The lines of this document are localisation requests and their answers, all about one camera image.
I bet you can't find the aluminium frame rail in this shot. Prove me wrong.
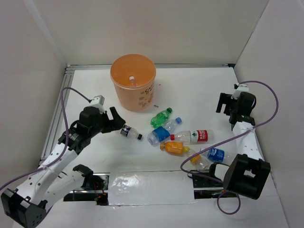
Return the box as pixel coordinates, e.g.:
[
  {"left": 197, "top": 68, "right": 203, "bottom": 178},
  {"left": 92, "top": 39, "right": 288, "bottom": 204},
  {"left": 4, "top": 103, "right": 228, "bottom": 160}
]
[{"left": 39, "top": 64, "right": 236, "bottom": 165}]

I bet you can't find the blue cap water bottle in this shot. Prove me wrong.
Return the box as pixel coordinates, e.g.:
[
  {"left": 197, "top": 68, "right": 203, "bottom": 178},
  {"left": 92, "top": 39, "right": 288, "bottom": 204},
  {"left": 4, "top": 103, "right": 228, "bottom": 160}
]
[{"left": 147, "top": 117, "right": 182, "bottom": 146}]

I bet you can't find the black label clear bottle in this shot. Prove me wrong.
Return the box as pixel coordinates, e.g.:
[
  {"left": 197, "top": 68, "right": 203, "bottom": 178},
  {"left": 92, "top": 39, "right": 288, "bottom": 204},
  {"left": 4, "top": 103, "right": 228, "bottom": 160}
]
[{"left": 120, "top": 124, "right": 143, "bottom": 141}]

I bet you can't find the bottle inside bin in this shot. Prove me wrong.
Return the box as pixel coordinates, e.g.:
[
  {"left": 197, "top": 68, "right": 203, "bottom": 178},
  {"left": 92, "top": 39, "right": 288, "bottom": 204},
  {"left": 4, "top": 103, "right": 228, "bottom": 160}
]
[{"left": 129, "top": 76, "right": 137, "bottom": 87}]

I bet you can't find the green plastic bottle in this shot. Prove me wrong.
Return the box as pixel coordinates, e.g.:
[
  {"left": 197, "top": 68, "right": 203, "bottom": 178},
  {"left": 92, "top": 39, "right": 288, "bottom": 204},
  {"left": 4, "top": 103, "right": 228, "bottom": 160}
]
[{"left": 150, "top": 107, "right": 172, "bottom": 128}]

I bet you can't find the yellow cap clear bottle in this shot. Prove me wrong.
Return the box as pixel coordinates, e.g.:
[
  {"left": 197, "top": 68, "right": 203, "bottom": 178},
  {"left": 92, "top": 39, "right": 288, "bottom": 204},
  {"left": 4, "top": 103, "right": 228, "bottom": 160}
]
[{"left": 190, "top": 155, "right": 210, "bottom": 172}]

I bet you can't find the orange juice bottle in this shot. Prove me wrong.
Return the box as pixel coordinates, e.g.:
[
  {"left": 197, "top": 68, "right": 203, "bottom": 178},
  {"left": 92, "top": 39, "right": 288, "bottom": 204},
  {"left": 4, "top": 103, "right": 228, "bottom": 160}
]
[{"left": 160, "top": 142, "right": 190, "bottom": 156}]

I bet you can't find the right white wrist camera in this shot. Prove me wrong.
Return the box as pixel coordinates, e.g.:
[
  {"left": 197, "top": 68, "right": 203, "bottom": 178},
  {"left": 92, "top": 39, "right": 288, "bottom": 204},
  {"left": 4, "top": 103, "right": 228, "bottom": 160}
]
[{"left": 231, "top": 83, "right": 249, "bottom": 100}]

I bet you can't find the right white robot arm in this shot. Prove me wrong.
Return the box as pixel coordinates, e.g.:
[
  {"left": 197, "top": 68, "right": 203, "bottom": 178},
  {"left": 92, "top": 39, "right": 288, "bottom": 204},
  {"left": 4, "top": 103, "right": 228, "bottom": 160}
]
[{"left": 207, "top": 92, "right": 271, "bottom": 200}]

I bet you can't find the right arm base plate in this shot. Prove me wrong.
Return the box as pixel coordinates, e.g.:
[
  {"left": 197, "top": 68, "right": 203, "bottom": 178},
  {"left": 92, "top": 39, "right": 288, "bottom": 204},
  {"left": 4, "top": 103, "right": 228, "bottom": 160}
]
[{"left": 187, "top": 174, "right": 224, "bottom": 200}]

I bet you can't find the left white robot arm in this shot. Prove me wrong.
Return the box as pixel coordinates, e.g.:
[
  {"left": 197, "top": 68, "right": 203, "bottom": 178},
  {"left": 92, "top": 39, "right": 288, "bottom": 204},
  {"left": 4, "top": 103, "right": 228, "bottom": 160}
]
[{"left": 1, "top": 106, "right": 125, "bottom": 228}]

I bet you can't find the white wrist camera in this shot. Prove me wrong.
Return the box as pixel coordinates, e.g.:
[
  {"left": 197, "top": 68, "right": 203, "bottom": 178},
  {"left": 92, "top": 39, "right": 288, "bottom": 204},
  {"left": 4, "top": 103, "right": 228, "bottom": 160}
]
[
  {"left": 231, "top": 83, "right": 249, "bottom": 100},
  {"left": 89, "top": 95, "right": 105, "bottom": 114}
]

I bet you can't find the red label clear bottle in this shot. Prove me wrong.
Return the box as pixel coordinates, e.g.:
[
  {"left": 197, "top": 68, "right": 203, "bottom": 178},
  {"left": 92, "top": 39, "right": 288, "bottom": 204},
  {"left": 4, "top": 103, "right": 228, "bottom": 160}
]
[{"left": 170, "top": 130, "right": 214, "bottom": 144}]

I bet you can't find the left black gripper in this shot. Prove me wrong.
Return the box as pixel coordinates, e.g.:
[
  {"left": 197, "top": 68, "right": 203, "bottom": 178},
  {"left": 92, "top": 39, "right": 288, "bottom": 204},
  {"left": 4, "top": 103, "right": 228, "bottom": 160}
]
[{"left": 89, "top": 106, "right": 126, "bottom": 137}]

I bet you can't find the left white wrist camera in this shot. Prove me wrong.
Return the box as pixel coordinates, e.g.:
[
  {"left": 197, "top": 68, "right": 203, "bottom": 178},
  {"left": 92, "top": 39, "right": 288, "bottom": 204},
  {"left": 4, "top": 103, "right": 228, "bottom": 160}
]
[{"left": 89, "top": 95, "right": 105, "bottom": 114}]

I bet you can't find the orange plastic bin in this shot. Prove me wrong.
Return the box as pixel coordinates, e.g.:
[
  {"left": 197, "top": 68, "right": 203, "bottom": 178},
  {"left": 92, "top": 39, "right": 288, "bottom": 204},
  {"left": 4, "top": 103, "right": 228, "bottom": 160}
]
[{"left": 110, "top": 54, "right": 156, "bottom": 112}]

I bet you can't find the blue label crushed bottle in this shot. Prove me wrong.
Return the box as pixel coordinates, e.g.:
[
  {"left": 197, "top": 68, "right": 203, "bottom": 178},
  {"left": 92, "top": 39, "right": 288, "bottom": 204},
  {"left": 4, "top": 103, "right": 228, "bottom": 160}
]
[{"left": 201, "top": 148, "right": 232, "bottom": 165}]

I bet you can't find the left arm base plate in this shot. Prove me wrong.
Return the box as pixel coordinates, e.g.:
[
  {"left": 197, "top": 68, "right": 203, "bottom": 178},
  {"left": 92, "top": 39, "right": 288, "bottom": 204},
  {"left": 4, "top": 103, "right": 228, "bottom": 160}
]
[{"left": 63, "top": 173, "right": 110, "bottom": 206}]

